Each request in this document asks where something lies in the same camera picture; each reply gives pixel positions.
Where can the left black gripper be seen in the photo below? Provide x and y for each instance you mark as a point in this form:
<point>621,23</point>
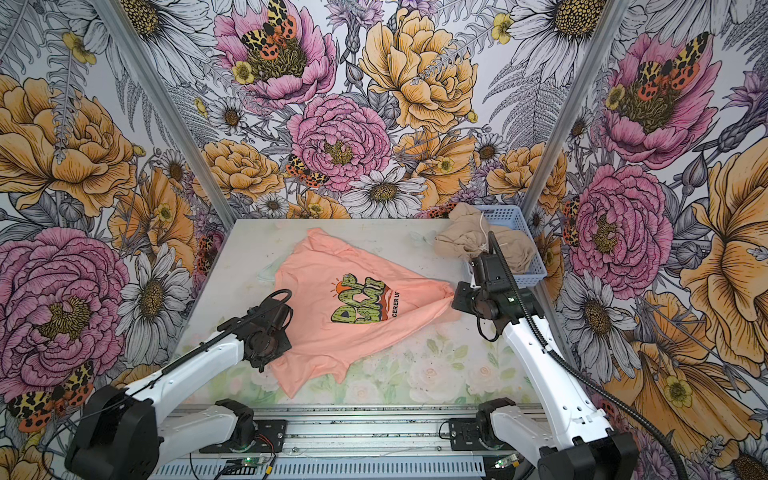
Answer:
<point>283,345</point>

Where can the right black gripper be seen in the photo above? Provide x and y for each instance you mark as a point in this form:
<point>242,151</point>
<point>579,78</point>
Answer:
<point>460,303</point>

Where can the peach graphic t-shirt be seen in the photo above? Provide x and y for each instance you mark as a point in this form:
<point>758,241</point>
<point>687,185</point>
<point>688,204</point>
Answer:
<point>349,304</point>

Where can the light blue plastic basket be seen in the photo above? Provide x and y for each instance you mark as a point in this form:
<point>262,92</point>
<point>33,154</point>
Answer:
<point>518,248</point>

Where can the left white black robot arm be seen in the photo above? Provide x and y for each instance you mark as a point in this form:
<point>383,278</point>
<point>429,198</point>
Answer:
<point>91,453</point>

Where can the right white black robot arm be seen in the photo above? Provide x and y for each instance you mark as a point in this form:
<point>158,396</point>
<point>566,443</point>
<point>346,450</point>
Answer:
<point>577,441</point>

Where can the green circuit board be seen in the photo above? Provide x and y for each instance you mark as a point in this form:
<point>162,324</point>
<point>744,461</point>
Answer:
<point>250,466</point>

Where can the beige drawstring shorts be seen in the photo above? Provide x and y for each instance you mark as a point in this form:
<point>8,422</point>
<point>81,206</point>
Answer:
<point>462,239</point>

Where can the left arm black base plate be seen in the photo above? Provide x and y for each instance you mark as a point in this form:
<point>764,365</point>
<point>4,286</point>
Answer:
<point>265,436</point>

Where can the aluminium rail frame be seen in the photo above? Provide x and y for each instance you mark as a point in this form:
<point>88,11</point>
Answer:
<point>313,431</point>

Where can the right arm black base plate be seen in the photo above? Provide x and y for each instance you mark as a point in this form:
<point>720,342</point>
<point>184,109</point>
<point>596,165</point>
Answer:
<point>465,434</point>

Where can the white vented cable duct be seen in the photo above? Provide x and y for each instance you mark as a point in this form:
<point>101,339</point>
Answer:
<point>420,467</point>

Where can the right aluminium corner post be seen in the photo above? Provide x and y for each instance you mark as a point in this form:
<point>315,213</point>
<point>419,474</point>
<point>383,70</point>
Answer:
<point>607,30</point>

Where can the aluminium corner post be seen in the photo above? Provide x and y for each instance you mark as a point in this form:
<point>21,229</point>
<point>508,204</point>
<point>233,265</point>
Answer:
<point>142,65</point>
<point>607,30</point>

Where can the left aluminium corner post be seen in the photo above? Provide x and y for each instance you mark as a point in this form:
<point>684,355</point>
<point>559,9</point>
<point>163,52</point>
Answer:
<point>142,65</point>

